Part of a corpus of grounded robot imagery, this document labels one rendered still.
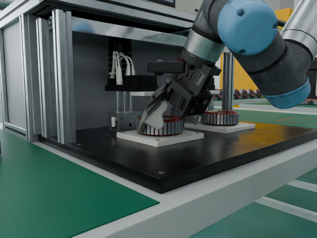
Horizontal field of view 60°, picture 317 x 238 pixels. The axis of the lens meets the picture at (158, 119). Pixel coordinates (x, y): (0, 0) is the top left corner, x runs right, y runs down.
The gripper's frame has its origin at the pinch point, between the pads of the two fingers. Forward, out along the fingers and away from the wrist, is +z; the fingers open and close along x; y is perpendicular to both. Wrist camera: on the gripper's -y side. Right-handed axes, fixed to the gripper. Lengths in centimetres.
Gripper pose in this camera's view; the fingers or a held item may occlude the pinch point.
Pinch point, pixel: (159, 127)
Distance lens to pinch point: 66.3
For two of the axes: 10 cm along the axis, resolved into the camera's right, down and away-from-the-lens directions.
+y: 5.7, 5.9, -5.7
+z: -3.5, 8.0, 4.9
